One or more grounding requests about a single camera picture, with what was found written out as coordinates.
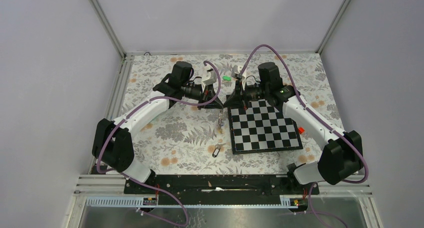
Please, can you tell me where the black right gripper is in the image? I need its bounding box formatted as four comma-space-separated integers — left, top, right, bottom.
223, 80, 269, 111

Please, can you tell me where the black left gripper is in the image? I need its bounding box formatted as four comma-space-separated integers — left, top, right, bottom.
181, 82, 224, 110

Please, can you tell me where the silver keyring with clips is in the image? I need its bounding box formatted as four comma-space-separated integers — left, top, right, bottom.
216, 109, 224, 134

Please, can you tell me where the key with black tag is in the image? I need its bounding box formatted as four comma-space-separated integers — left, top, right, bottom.
212, 143, 227, 158

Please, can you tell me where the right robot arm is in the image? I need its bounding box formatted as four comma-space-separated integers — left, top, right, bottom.
224, 62, 368, 194

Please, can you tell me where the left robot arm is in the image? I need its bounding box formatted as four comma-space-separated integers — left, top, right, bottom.
92, 61, 223, 193

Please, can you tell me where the black white chessboard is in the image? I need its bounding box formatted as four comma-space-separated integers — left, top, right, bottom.
227, 100, 304, 154

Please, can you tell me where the floral patterned table mat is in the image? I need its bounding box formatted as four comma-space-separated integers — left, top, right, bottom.
122, 54, 350, 175

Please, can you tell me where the red key tag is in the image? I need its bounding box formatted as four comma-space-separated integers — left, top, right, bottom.
298, 127, 305, 134

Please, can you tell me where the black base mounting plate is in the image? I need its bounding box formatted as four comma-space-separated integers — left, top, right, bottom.
123, 175, 311, 201

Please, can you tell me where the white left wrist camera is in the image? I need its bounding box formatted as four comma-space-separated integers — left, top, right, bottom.
201, 68, 217, 86

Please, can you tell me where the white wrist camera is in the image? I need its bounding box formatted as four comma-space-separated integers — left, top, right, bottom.
201, 68, 217, 86
231, 65, 247, 90

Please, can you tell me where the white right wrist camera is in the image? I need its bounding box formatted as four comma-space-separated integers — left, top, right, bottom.
231, 65, 247, 90

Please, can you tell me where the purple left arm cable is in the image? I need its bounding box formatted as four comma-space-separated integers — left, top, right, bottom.
96, 60, 222, 227

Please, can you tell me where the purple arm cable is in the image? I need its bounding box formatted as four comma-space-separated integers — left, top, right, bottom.
239, 44, 369, 228
96, 60, 222, 227

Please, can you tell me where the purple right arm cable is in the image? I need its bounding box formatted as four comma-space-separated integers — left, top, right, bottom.
239, 44, 369, 228

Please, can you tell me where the white slotted cable duct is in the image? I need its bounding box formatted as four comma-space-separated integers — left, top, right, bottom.
86, 195, 298, 209

